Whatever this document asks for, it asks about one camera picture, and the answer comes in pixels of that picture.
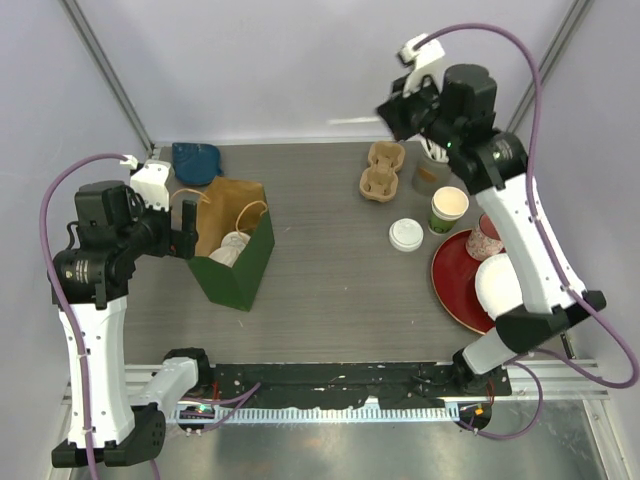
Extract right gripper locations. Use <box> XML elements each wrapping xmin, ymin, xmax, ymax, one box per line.
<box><xmin>376</xmin><ymin>70</ymin><xmax>462</xmax><ymax>152</ymax></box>

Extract white cup lid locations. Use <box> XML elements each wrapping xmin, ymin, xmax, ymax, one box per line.
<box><xmin>221</xmin><ymin>231</ymin><xmax>251</xmax><ymax>251</ymax></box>
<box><xmin>209</xmin><ymin>245</ymin><xmax>244</xmax><ymax>268</ymax></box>

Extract green paper bag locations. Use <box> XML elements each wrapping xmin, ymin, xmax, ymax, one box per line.
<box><xmin>188</xmin><ymin>176</ymin><xmax>275</xmax><ymax>311</ymax></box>

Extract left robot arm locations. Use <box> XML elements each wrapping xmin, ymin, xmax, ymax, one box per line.
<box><xmin>51</xmin><ymin>180</ymin><xmax>213</xmax><ymax>468</ymax></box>

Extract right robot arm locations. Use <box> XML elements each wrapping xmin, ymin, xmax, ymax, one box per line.
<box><xmin>376</xmin><ymin>64</ymin><xmax>606</xmax><ymax>395</ymax></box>

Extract white wrapped straws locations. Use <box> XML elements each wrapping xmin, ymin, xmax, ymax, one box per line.
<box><xmin>420</xmin><ymin>138</ymin><xmax>448</xmax><ymax>164</ymax></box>

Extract blue ceramic dish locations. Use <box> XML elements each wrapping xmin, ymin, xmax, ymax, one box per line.
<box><xmin>171</xmin><ymin>142</ymin><xmax>224</xmax><ymax>187</ymax></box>

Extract grey straw holder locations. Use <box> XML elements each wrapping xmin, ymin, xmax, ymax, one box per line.
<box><xmin>412</xmin><ymin>152</ymin><xmax>452</xmax><ymax>197</ymax></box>

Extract stack of green cups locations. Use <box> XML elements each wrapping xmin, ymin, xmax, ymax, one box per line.
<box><xmin>428</xmin><ymin>186</ymin><xmax>469</xmax><ymax>235</ymax></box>

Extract cardboard cup carrier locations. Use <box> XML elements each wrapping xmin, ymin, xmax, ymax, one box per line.
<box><xmin>359</xmin><ymin>141</ymin><xmax>406</xmax><ymax>203</ymax></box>

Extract pink speckled mug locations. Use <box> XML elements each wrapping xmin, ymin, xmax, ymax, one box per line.
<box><xmin>465</xmin><ymin>213</ymin><xmax>504</xmax><ymax>262</ymax></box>

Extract stack of white lids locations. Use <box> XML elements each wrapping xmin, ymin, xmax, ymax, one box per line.
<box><xmin>388</xmin><ymin>218</ymin><xmax>424</xmax><ymax>253</ymax></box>

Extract red round tray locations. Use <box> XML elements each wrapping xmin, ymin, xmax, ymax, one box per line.
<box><xmin>430</xmin><ymin>229</ymin><xmax>494</xmax><ymax>335</ymax></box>

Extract white plate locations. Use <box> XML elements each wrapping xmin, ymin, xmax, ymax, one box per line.
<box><xmin>475</xmin><ymin>253</ymin><xmax>523</xmax><ymax>320</ymax></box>

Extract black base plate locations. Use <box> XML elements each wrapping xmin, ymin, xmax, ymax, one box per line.
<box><xmin>207</xmin><ymin>362</ymin><xmax>512</xmax><ymax>410</ymax></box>

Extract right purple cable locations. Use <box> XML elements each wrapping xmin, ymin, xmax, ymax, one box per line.
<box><xmin>414</xmin><ymin>22</ymin><xmax>639</xmax><ymax>441</ymax></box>

